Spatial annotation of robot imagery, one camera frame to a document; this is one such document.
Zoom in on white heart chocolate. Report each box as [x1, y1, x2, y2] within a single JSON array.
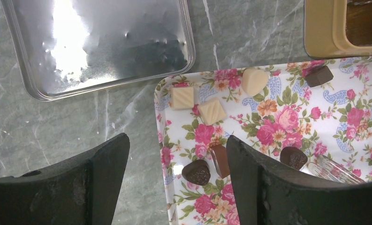
[[242, 68, 269, 97]]

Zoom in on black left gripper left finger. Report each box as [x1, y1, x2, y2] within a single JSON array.
[[0, 133, 130, 225]]

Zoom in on white ridged square chocolate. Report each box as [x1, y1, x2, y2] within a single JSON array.
[[197, 97, 227, 126]]

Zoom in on dark heart chocolate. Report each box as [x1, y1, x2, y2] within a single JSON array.
[[280, 147, 308, 170], [182, 159, 211, 186]]

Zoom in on brown bar chocolate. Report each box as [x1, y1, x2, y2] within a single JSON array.
[[211, 145, 230, 179]]

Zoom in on silver tin lid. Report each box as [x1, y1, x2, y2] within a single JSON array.
[[1, 0, 196, 102]]

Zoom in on gold chocolate tin box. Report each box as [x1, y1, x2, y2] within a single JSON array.
[[304, 0, 372, 59]]

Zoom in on dark square chocolate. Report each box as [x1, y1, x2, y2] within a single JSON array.
[[305, 66, 334, 88]]

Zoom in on floral rectangular tray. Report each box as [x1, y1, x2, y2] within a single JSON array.
[[154, 56, 372, 225]]

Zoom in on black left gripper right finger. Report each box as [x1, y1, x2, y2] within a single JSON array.
[[226, 135, 372, 225]]

